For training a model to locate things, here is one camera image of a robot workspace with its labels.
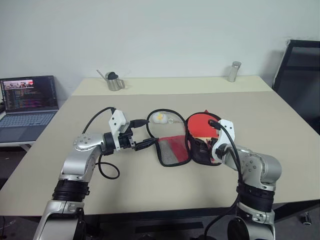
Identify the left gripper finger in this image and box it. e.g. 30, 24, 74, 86
129, 119, 150, 129
134, 137, 160, 152

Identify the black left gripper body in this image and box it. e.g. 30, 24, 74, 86
117, 124, 137, 151

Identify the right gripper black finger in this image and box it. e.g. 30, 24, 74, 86
190, 138, 207, 154

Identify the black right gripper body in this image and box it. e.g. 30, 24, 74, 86
204, 136, 219, 157

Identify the red table tennis paddle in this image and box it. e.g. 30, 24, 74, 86
186, 109, 221, 151

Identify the black paddle case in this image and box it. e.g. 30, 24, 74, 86
146, 107, 224, 167

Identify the stainless steel pitcher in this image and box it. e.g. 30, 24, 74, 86
104, 71, 126, 92

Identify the glass jar with metal lid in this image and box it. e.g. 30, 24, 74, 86
226, 60, 242, 83

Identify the open grey laptop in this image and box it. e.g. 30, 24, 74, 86
0, 75, 60, 144

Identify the black office chair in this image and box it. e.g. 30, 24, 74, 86
271, 39, 320, 137

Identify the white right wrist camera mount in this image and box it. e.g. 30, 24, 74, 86
210, 118, 236, 161

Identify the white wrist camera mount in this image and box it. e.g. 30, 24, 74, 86
210, 118, 236, 161
108, 109, 126, 151

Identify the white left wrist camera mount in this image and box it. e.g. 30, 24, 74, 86
108, 109, 126, 151

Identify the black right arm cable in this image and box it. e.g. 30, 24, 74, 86
203, 119, 244, 240

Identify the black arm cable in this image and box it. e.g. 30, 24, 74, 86
81, 106, 121, 180
203, 119, 244, 240

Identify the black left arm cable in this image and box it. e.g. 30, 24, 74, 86
81, 106, 121, 180

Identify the black table frame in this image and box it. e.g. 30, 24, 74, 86
82, 197, 320, 240

